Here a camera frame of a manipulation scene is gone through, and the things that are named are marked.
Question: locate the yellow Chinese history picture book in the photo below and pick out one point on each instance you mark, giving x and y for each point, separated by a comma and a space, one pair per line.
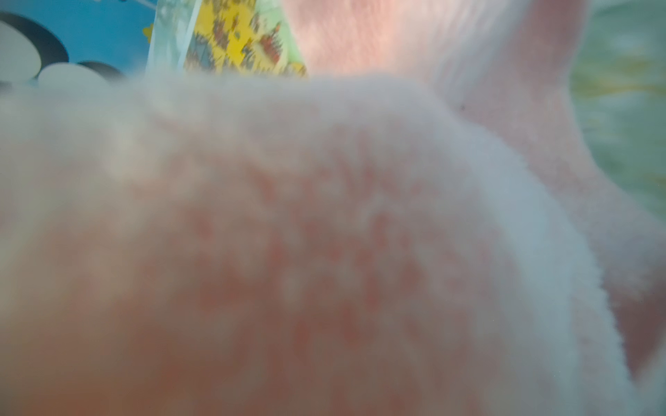
218, 36

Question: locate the pink cloth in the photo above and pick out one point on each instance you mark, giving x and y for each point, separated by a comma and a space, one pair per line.
415, 229

